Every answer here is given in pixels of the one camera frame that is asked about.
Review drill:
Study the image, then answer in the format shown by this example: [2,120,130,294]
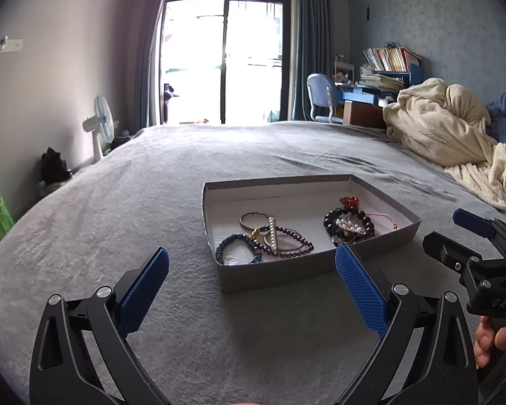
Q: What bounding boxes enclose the row of books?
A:
[363,46,422,72]

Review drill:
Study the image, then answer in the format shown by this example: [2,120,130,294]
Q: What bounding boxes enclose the dark purple bead bracelet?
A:
[253,225,315,259]

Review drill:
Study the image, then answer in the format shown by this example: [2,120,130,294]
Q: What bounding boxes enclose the white pearl bracelet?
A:
[266,216,279,250]

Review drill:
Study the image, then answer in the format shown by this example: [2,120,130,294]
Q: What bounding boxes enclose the blue desk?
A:
[335,84,405,129]

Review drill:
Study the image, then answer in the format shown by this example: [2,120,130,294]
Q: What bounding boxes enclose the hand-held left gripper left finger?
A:
[29,247,171,405]

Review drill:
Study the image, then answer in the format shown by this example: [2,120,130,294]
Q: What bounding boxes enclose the pink cord bracelet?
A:
[363,210,399,231]

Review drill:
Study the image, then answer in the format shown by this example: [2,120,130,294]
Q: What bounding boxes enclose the glass sliding door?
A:
[154,0,296,126]

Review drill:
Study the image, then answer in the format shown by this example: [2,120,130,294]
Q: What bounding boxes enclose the dark curtain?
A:
[291,0,334,122]
[133,0,171,129]

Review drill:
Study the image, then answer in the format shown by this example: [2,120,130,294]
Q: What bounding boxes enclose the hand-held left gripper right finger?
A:
[334,244,479,405]

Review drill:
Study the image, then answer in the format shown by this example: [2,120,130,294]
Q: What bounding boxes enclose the stack of papers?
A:
[358,65,410,91]

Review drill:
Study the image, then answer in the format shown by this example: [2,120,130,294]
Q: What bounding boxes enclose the large black bead bracelet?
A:
[324,207,376,246]

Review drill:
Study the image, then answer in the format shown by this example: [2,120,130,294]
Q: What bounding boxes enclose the white standing fan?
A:
[83,95,114,162]

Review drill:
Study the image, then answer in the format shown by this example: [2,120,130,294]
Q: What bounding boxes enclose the person's right hand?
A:
[473,316,506,370]

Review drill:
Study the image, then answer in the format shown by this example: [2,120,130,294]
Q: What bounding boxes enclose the dark blue beaded bracelet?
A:
[215,233,263,265]

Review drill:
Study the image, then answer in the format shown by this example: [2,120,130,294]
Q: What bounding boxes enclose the small pearl bracelet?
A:
[335,218,363,234]

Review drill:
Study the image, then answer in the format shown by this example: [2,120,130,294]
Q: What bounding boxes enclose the blue desk chair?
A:
[306,73,344,124]

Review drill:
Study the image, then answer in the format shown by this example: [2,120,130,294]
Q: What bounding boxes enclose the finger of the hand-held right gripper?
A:
[452,208,506,258]
[422,231,485,279]

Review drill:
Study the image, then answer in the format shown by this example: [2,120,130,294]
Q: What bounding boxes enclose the cream blanket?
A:
[382,77,506,214]

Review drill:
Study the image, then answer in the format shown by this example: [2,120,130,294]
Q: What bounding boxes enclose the black bag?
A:
[40,147,73,186]

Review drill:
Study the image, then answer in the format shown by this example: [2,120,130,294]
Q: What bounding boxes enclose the small wooden rack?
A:
[333,55,355,85]

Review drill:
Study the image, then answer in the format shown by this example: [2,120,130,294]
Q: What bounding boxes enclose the white wall hook rail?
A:
[0,36,24,55]

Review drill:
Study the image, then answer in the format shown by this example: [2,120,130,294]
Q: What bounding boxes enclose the silver ring bracelet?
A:
[240,212,273,233]

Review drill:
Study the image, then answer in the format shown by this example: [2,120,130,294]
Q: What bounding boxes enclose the grey cardboard box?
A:
[202,174,422,294]

